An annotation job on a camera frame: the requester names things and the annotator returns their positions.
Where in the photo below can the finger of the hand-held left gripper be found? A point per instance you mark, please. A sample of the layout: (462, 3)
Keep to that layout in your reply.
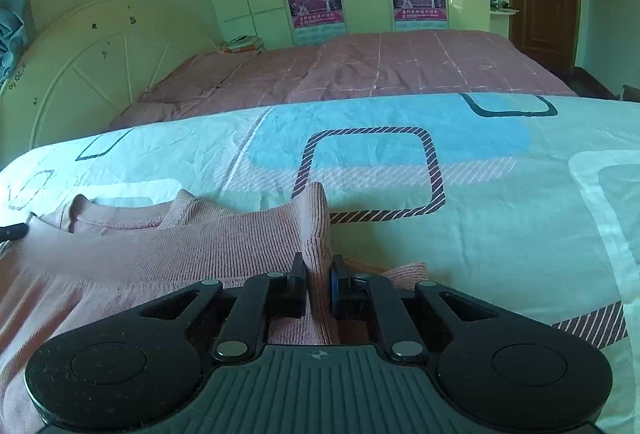
(12, 233)

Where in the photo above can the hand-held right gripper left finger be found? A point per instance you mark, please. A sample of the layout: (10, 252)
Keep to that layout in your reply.
(299, 286)

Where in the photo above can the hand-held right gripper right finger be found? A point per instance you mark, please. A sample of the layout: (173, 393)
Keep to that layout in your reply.
(339, 286)

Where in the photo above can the pink sweater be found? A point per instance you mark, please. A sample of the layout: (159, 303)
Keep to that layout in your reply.
(175, 244)

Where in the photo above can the blue white patterned bed sheet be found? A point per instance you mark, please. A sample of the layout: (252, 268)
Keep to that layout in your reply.
(500, 214)

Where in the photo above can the cream round headboard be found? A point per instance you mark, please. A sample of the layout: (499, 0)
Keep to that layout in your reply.
(100, 54)

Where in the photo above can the blue curtain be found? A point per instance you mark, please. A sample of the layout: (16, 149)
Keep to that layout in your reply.
(10, 14)

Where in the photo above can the pink checked bedspread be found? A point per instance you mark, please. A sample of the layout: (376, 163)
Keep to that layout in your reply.
(375, 64)

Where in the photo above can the stack of books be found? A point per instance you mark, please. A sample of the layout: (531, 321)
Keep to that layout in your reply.
(242, 45)

